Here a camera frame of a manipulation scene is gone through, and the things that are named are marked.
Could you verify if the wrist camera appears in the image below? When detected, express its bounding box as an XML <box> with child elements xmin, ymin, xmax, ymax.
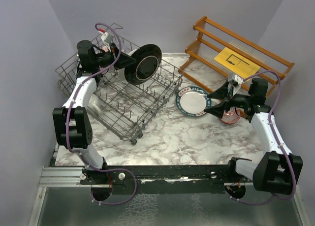
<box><xmin>227</xmin><ymin>73</ymin><xmax>244</xmax><ymax>97</ymax></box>
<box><xmin>98</xmin><ymin>29</ymin><xmax>116</xmax><ymax>46</ymax></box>

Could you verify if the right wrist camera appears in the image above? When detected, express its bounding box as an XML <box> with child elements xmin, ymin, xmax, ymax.
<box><xmin>227</xmin><ymin>73</ymin><xmax>244</xmax><ymax>97</ymax></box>

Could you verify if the black rimmed cream plate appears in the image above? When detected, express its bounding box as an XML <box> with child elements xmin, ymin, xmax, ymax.
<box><xmin>124</xmin><ymin>44</ymin><xmax>162</xmax><ymax>85</ymax></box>

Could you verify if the white grey mug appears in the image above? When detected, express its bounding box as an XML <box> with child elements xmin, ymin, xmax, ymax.
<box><xmin>88</xmin><ymin>94</ymin><xmax>102</xmax><ymax>114</ymax></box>

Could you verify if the orange wooden shelf rack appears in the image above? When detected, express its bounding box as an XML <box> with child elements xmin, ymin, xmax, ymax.
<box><xmin>178</xmin><ymin>16</ymin><xmax>295</xmax><ymax>96</ymax></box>

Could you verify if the blue rimmed white plate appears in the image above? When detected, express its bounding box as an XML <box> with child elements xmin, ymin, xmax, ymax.
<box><xmin>175</xmin><ymin>86</ymin><xmax>212</xmax><ymax>118</ymax></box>

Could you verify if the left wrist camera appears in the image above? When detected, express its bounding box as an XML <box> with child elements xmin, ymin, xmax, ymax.
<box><xmin>98</xmin><ymin>29</ymin><xmax>116</xmax><ymax>46</ymax></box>

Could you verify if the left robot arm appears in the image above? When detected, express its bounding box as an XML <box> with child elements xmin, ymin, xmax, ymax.
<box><xmin>53</xmin><ymin>40</ymin><xmax>136</xmax><ymax>184</ymax></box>

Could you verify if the black rimmed printed plate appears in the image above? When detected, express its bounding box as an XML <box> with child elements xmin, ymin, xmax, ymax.
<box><xmin>118</xmin><ymin>49</ymin><xmax>137</xmax><ymax>82</ymax></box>

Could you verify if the grey wire dish rack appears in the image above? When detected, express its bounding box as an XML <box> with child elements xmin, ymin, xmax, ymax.
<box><xmin>56</xmin><ymin>23</ymin><xmax>182</xmax><ymax>145</ymax></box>

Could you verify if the pink cream mug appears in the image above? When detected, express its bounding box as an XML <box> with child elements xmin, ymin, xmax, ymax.
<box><xmin>102</xmin><ymin>46</ymin><xmax>109</xmax><ymax>52</ymax></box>

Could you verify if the red patterned glass bowl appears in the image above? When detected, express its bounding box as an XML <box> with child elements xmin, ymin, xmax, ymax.
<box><xmin>219</xmin><ymin>107</ymin><xmax>241</xmax><ymax>125</ymax></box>

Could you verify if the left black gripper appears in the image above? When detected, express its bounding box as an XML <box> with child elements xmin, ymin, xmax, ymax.
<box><xmin>92</xmin><ymin>42</ymin><xmax>136</xmax><ymax>69</ymax></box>

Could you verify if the yellow paper card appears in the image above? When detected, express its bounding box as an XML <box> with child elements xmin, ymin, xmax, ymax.
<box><xmin>214</xmin><ymin>47</ymin><xmax>260</xmax><ymax>78</ymax></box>

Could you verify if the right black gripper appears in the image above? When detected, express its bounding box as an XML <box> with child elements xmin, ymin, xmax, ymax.
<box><xmin>205</xmin><ymin>80</ymin><xmax>252</xmax><ymax>118</ymax></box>

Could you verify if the black mounting base bar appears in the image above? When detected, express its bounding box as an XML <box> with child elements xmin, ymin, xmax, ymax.
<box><xmin>80</xmin><ymin>164</ymin><xmax>253</xmax><ymax>195</ymax></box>

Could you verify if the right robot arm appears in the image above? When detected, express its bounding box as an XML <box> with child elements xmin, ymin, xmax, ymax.
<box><xmin>204</xmin><ymin>75</ymin><xmax>303</xmax><ymax>195</ymax></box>

